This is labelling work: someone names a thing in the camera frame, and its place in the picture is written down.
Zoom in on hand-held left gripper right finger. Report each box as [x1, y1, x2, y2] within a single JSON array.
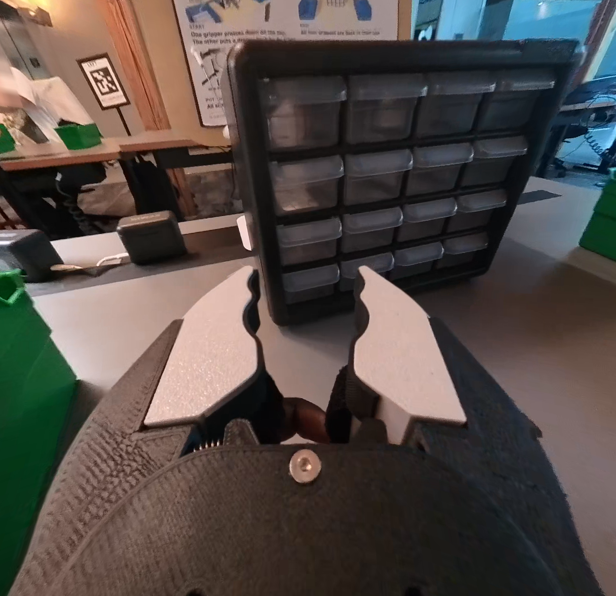
[[353, 265, 468, 446]]

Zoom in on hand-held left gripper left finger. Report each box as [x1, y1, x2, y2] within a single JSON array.
[[142, 265, 266, 432]]

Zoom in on black drawer cabinet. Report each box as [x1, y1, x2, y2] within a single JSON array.
[[225, 38, 582, 327]]

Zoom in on rows of clear drawers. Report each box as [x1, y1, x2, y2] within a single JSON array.
[[260, 73, 556, 304]]

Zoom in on person's left hand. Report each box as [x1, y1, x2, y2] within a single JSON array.
[[283, 396, 334, 444]]

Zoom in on wooden top desk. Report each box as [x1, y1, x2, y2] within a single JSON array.
[[0, 139, 121, 236], [119, 129, 236, 222]]

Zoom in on black office chair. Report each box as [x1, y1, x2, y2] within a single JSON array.
[[53, 162, 107, 231]]

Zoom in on black white marker sign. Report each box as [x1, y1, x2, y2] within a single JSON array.
[[76, 53, 132, 137]]

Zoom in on wooden pillar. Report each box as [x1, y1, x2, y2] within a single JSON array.
[[96, 0, 171, 131]]

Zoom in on dark desk orange edge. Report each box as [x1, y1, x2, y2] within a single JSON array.
[[546, 82, 616, 176]]

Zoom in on white instruction poster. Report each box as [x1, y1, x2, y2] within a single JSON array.
[[168, 0, 400, 128]]

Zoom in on dark wall picture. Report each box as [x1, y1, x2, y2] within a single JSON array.
[[414, 0, 444, 41]]

